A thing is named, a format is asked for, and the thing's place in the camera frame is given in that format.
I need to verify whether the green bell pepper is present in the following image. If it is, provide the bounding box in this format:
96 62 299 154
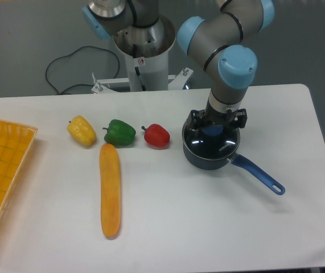
104 119 136 146

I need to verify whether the red bell pepper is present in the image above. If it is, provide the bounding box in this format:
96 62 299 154
141 123 170 148

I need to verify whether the yellow bell pepper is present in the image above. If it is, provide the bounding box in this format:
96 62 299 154
67 115 97 147

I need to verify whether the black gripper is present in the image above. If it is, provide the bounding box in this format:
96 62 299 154
190 104 248 133

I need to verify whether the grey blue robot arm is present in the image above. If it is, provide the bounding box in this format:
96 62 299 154
82 1 274 125

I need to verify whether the dark blue saucepan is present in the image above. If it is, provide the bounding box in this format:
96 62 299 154
182 113 286 196

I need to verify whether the glass pot lid blue knob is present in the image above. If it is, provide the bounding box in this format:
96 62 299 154
182 113 240 161

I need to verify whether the long orange baguette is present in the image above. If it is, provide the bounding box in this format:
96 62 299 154
99 143 121 237

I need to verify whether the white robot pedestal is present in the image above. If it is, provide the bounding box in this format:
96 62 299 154
90 14 194 94

